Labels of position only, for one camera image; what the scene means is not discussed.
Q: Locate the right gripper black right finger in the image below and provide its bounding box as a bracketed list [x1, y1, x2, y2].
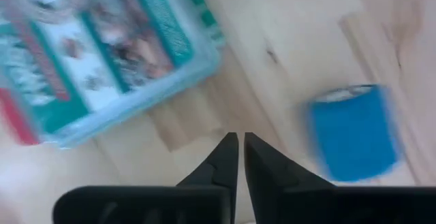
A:
[243, 131, 436, 224]

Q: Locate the blue bandage roll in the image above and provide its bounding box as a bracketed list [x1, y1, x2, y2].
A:
[305, 83, 405, 183]

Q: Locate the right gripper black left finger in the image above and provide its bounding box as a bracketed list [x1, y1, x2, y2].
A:
[52, 131, 239, 224]

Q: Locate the grey-green packet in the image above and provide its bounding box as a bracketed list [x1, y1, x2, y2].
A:
[0, 0, 225, 148]

